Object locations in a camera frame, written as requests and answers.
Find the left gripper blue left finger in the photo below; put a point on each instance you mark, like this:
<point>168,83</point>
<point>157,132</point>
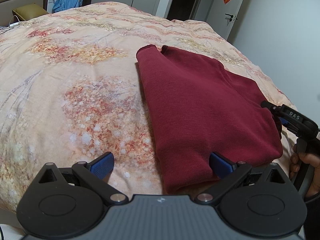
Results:
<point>91,175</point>

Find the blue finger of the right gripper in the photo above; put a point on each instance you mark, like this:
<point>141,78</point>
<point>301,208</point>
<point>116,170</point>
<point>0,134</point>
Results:
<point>284,122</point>
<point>274,109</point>

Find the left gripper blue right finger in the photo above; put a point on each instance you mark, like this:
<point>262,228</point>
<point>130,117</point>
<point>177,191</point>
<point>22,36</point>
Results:
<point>231,176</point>

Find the dark red sweater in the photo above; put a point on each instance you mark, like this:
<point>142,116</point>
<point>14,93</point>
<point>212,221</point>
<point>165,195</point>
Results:
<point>196,108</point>

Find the person's right hand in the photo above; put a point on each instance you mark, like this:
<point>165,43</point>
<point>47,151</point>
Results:
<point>307,158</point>

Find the floral peach bed quilt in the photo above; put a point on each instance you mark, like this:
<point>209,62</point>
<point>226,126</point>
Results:
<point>70,91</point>

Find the white room door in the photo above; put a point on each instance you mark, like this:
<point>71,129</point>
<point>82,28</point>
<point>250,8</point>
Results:
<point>216,16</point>

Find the blue garment on chair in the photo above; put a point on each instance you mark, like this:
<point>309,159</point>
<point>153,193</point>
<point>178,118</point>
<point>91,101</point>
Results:
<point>61,5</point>

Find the olive green pillow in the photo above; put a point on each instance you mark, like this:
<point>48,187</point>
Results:
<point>28,12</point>

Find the black door handle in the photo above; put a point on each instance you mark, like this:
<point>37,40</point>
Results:
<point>230,18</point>

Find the white charger with cable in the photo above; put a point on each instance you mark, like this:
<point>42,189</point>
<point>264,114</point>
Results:
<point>12,25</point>

